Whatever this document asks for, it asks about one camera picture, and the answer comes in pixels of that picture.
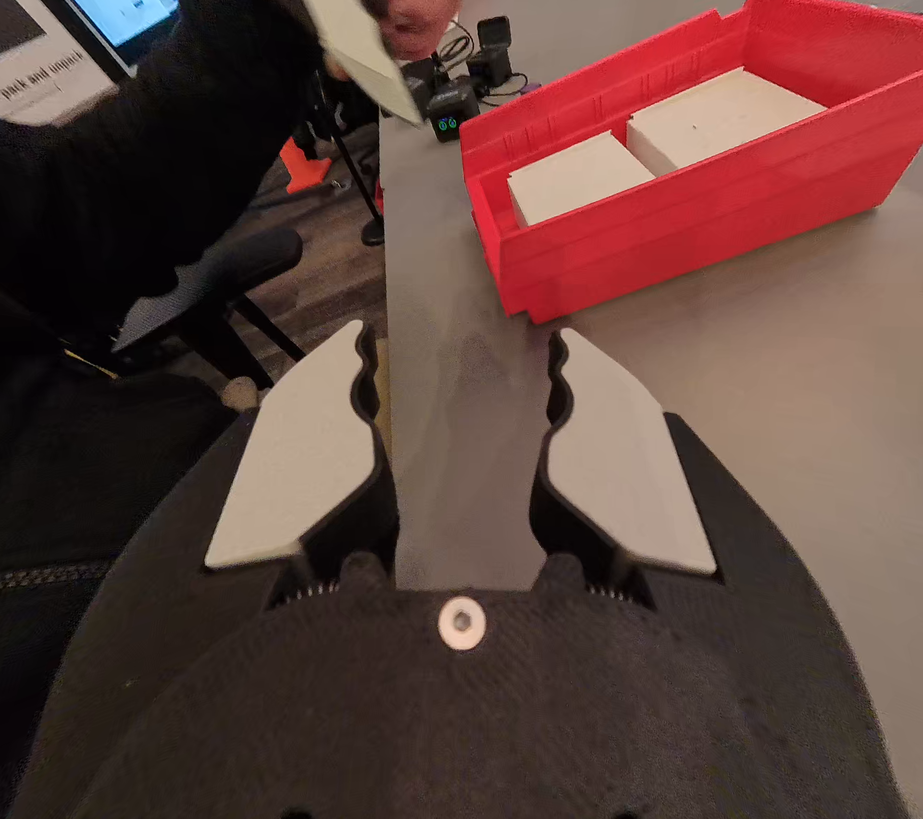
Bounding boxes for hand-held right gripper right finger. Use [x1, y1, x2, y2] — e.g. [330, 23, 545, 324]
[530, 327, 719, 579]

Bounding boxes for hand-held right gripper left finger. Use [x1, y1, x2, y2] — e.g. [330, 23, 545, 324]
[205, 320, 399, 572]

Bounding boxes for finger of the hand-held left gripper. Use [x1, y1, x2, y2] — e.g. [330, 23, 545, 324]
[280, 0, 424, 128]

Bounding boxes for red plastic bin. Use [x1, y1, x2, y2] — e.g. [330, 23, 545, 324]
[459, 0, 923, 324]

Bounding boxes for large white cardboard box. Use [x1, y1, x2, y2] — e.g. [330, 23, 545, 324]
[625, 67, 829, 178]

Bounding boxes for person's left forearm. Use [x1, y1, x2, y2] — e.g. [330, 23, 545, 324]
[0, 0, 340, 326]

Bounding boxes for black open charging case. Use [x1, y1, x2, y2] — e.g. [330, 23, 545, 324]
[466, 16, 515, 90]

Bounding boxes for small white cardboard box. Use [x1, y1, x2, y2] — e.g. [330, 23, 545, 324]
[507, 130, 658, 229]

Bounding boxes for small black device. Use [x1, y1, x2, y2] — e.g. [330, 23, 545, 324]
[400, 58, 442, 108]

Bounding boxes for black charging case green lights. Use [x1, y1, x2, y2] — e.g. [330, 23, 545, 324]
[425, 76, 482, 144]

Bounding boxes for orange plastic object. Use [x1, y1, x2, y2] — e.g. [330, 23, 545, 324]
[283, 137, 334, 196]

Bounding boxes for black tripod stand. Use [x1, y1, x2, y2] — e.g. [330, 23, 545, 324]
[313, 73, 388, 248]

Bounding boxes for black office chair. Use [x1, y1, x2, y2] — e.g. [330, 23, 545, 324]
[110, 228, 308, 392]

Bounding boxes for white printed paper sign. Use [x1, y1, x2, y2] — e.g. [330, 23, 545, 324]
[0, 0, 118, 126]

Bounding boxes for black cable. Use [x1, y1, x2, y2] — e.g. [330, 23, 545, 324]
[435, 20, 474, 70]

